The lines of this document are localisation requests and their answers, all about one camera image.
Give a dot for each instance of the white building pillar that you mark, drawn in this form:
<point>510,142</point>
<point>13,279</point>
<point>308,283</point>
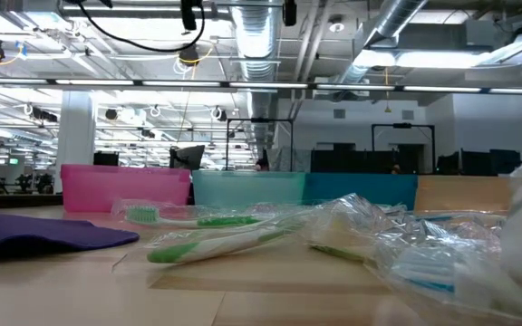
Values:
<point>75,136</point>

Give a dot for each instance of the teal plastic bin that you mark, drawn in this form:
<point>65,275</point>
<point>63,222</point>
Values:
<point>247,188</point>

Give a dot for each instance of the green exit sign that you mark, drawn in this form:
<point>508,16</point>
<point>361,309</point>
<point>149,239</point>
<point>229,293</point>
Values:
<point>14,160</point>

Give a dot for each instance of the purple folded cloth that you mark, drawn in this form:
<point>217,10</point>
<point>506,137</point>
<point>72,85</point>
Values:
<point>39,235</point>

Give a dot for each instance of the grey monitor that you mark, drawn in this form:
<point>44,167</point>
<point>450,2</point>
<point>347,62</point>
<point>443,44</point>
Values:
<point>190,156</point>

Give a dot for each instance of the long ceiling light strip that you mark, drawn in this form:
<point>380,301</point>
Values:
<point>265,84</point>

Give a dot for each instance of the blue toothbrush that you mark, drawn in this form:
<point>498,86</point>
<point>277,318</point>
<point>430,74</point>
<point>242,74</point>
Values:
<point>428,276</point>
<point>433,218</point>

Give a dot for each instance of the black gantry frame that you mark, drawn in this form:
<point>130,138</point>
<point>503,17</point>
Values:
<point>401,125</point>
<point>261,120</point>

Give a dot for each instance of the orange plastic bin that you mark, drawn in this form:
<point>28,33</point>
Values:
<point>465,194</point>

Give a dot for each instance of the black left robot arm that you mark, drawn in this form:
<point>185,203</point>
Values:
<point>105,3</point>

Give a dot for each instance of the person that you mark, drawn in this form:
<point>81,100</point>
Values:
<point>395,169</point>
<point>262,165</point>

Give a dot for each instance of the pink plastic bin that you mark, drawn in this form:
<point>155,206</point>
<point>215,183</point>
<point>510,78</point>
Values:
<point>125,185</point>

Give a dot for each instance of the blue plastic bin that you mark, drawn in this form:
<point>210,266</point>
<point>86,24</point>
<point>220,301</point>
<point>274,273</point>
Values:
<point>356,188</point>

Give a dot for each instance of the silver air duct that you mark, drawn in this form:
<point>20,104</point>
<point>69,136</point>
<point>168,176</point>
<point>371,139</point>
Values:
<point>401,13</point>
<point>255,45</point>

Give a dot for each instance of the black box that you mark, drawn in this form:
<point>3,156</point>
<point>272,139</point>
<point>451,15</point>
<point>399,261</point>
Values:
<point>106,158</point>

